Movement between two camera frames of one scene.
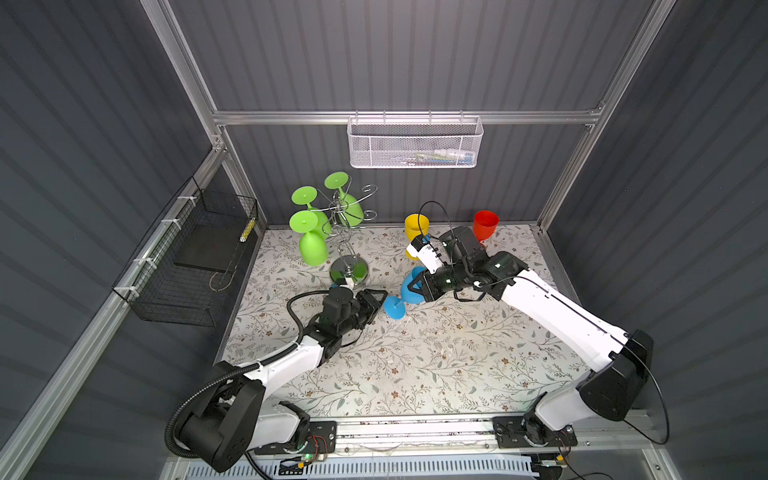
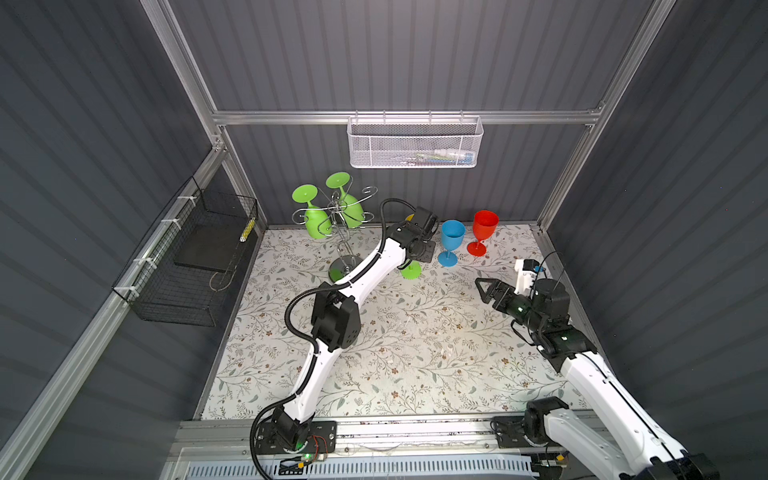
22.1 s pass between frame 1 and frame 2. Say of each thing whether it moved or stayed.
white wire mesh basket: stayed
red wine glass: stayed
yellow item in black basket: stayed
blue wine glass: moved
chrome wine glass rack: stayed
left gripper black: moved
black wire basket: stayed
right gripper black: moved
